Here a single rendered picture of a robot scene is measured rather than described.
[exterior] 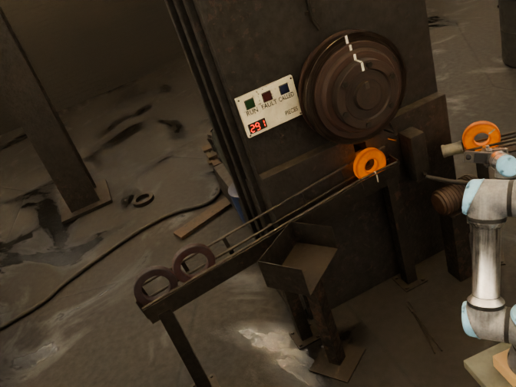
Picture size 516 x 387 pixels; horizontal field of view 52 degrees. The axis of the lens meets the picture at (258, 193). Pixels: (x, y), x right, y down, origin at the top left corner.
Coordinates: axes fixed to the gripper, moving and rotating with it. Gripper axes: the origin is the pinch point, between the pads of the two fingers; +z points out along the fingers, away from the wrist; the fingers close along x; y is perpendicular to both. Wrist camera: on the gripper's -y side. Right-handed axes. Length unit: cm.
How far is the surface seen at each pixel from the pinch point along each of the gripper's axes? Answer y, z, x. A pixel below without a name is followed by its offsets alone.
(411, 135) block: -28.6, 6.6, 8.2
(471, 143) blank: -2.3, 9.9, 3.1
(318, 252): -70, -30, -34
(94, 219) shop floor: -269, 157, -68
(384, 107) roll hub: -41.4, -15.5, 22.8
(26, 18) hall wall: -476, 436, 135
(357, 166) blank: -53, -3, -3
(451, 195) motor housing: -11.4, 5.0, -19.6
